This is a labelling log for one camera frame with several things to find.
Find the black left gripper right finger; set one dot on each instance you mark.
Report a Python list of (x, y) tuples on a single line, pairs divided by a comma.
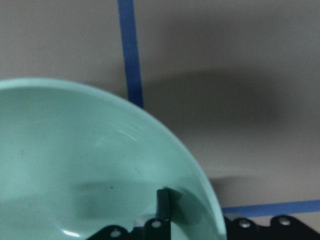
[(282, 227)]

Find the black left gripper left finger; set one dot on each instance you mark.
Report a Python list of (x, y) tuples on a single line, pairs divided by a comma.
[(156, 228)]

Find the green bowl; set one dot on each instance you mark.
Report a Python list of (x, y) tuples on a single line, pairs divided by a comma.
[(75, 159)]

